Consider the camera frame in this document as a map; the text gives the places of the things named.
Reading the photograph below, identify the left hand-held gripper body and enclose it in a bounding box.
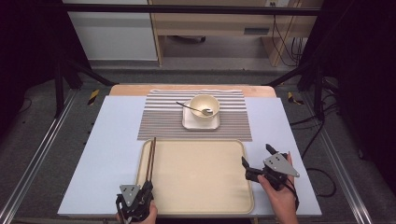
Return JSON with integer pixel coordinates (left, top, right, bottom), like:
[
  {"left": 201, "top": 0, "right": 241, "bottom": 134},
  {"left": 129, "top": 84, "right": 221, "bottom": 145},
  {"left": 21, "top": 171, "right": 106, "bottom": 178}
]
[{"left": 116, "top": 184, "right": 155, "bottom": 224}]

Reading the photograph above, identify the grey low floor object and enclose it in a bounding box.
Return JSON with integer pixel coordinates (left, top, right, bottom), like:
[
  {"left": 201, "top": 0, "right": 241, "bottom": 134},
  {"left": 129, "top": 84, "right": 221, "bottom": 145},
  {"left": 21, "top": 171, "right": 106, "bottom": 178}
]
[{"left": 170, "top": 35, "right": 207, "bottom": 44}]

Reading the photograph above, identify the metal spoon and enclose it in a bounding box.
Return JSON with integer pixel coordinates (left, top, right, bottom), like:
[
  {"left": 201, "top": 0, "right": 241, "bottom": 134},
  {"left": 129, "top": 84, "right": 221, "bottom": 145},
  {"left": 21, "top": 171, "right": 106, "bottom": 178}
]
[{"left": 176, "top": 101, "right": 215, "bottom": 117}]

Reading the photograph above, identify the black curtain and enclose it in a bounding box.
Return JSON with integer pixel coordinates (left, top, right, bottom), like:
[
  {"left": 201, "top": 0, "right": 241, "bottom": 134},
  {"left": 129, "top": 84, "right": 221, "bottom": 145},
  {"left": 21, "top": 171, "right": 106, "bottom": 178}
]
[
  {"left": 0, "top": 0, "right": 92, "bottom": 132},
  {"left": 306, "top": 0, "right": 396, "bottom": 194}
]

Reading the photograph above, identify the person's right hand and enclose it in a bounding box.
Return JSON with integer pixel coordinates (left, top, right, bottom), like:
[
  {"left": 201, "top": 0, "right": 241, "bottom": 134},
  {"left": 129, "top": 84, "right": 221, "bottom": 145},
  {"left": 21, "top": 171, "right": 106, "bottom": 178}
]
[{"left": 257, "top": 151, "right": 300, "bottom": 218}]

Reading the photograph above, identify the black floor cable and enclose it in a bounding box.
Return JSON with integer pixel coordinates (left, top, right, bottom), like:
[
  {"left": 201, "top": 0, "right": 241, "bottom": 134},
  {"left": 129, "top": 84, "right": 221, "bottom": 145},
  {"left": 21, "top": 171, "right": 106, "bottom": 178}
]
[{"left": 289, "top": 114, "right": 338, "bottom": 199}]

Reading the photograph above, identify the white cabinet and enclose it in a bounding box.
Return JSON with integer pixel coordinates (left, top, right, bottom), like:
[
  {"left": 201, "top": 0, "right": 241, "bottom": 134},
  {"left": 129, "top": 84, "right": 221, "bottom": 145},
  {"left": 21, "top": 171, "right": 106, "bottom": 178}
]
[{"left": 62, "top": 0, "right": 159, "bottom": 62}]

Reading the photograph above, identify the cream plastic tray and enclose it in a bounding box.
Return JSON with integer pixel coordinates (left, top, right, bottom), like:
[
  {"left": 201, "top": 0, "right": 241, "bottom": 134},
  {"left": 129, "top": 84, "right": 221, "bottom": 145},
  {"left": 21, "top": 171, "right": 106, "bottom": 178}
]
[{"left": 135, "top": 138, "right": 255, "bottom": 216}]

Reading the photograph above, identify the black metal frame stand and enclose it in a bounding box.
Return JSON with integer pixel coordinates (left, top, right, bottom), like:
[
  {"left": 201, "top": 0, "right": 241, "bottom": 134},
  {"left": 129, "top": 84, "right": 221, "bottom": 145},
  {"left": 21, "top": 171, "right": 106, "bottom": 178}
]
[
  {"left": 53, "top": 55, "right": 117, "bottom": 119},
  {"left": 266, "top": 58, "right": 325, "bottom": 120}
]

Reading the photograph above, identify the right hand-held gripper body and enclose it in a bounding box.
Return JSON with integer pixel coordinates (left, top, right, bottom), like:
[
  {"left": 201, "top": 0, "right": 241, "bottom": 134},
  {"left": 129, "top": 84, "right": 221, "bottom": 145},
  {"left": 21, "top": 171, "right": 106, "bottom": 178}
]
[{"left": 245, "top": 151, "right": 301, "bottom": 191}]

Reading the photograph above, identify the white power strip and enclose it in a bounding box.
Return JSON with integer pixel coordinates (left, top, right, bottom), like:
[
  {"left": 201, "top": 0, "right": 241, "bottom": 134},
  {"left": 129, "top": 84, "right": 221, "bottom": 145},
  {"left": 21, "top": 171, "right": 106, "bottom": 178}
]
[{"left": 263, "top": 0, "right": 292, "bottom": 8}]

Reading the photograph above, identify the yellow black floor tape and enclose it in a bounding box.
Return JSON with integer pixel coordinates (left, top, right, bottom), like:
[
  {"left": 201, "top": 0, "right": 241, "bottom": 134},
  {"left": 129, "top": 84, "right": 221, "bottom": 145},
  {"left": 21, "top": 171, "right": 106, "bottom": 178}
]
[
  {"left": 87, "top": 89, "right": 101, "bottom": 106},
  {"left": 287, "top": 91, "right": 305, "bottom": 105}
]

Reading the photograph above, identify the striped woven placemat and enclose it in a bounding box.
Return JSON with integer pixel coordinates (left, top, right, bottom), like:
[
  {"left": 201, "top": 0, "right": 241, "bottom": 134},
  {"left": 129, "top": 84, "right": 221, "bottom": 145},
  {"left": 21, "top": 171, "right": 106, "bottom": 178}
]
[{"left": 136, "top": 89, "right": 253, "bottom": 143}]

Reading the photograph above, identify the brown wooden chopstick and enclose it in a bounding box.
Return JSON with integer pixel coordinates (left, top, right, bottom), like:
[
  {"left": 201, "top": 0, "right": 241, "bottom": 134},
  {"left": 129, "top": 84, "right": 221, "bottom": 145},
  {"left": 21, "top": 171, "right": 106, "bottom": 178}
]
[
  {"left": 145, "top": 137, "right": 154, "bottom": 183},
  {"left": 148, "top": 136, "right": 157, "bottom": 183}
]

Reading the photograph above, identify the cream ceramic bowl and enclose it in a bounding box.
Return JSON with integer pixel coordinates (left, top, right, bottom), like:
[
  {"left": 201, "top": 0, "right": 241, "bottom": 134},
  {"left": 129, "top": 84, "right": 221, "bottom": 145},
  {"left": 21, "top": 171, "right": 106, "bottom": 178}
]
[{"left": 189, "top": 93, "right": 221, "bottom": 119}]

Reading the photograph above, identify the person's left hand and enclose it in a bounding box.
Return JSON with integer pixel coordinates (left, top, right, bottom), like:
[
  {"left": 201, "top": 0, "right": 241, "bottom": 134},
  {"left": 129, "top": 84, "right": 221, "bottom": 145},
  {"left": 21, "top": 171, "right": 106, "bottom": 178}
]
[{"left": 115, "top": 200, "right": 159, "bottom": 224}]

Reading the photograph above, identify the black horizontal frame bar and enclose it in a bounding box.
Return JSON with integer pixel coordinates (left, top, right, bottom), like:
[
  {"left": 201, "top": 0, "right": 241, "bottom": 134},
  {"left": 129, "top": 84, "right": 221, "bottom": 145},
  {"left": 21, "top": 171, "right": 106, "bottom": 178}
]
[{"left": 61, "top": 3, "right": 322, "bottom": 17}]

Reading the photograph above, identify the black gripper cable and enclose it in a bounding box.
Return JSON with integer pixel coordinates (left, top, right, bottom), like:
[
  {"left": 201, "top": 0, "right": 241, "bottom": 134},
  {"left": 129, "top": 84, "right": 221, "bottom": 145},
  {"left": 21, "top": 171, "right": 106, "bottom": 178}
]
[{"left": 284, "top": 181, "right": 301, "bottom": 212}]

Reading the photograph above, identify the grey desk label panel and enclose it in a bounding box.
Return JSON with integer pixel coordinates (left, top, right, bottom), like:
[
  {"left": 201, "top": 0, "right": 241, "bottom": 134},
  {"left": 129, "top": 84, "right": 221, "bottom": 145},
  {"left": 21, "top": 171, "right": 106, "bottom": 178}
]
[{"left": 243, "top": 26, "right": 271, "bottom": 36}]

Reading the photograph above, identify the aluminium floor rail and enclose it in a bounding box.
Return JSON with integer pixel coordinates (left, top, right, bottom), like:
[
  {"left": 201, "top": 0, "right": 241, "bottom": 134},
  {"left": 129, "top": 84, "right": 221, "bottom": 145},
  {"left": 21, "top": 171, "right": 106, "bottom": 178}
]
[
  {"left": 0, "top": 89, "right": 79, "bottom": 224},
  {"left": 301, "top": 92, "right": 372, "bottom": 224}
]

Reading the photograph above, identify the black power cable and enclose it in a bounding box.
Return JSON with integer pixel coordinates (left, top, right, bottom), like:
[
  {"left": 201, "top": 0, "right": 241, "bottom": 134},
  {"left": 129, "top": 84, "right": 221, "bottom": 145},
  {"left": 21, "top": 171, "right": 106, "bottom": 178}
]
[{"left": 271, "top": 14, "right": 304, "bottom": 68}]

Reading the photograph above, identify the light wooden desk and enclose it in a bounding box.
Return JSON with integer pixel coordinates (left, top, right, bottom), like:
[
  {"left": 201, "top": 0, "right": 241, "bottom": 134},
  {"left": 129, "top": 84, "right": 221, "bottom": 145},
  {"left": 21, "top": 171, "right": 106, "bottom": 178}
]
[{"left": 147, "top": 0, "right": 325, "bottom": 68}]

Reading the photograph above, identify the white square plate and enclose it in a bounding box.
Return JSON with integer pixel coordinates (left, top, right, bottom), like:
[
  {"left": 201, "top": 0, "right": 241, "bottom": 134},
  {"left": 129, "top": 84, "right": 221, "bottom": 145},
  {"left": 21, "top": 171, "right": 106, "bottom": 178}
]
[{"left": 181, "top": 99, "right": 221, "bottom": 131}]

